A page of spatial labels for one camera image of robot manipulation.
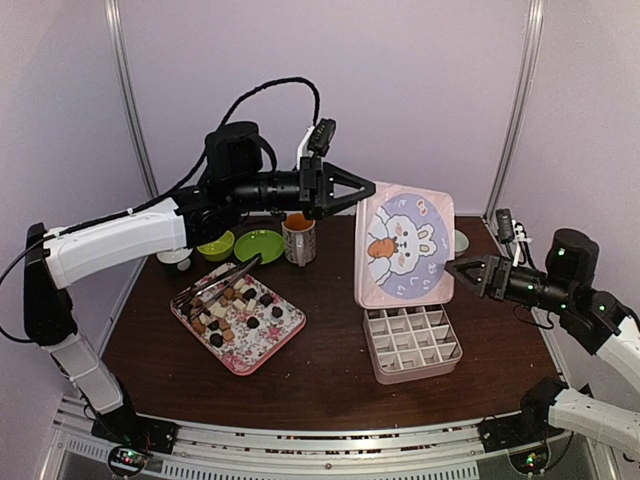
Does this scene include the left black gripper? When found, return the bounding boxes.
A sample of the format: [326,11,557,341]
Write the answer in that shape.
[229,156,377,220]

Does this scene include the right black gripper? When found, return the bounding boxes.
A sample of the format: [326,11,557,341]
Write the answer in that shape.
[444,254,575,315]

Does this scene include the pink rabbit tin lid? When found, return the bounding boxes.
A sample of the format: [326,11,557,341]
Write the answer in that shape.
[354,182,455,309]

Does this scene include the pink divided tin box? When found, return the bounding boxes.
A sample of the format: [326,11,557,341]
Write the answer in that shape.
[363,305,463,385]

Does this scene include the floral pink tray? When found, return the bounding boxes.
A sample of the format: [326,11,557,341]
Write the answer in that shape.
[170,262,306,376]

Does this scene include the metal serving tongs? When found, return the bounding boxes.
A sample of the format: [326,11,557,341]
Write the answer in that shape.
[173,253,263,306]

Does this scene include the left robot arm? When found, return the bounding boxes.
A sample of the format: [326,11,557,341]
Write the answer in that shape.
[23,119,376,444]

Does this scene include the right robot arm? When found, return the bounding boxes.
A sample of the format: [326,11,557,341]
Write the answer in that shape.
[445,228,639,460]

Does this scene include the pale blue tea bowl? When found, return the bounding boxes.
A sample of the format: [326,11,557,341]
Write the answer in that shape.
[454,230,470,258]

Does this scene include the floral white mug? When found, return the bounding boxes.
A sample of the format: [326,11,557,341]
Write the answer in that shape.
[281,212,316,267]

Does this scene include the green plate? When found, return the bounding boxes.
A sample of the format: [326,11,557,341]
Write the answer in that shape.
[233,229,285,264]

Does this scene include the green bowl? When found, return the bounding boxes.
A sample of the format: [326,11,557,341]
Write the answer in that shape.
[197,230,235,262]

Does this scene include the black white bowl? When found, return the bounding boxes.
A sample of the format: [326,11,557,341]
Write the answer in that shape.
[155,249,193,274]

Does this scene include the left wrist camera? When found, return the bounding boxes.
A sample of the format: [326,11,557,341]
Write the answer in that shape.
[296,118,337,168]

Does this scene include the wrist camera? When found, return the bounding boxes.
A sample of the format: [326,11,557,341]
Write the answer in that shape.
[296,118,337,168]
[495,208,530,264]

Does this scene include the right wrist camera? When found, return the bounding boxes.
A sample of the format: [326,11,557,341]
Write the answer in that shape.
[495,208,530,264]

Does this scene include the right aluminium frame post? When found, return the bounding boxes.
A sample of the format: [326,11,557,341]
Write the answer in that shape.
[483,0,545,224]

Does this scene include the aluminium frame post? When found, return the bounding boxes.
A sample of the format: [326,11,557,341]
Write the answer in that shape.
[104,0,159,198]
[483,0,545,224]

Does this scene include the left aluminium frame post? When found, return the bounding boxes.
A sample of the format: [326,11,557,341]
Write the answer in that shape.
[104,0,159,198]

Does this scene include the front aluminium rail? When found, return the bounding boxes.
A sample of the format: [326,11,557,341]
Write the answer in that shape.
[49,394,606,480]

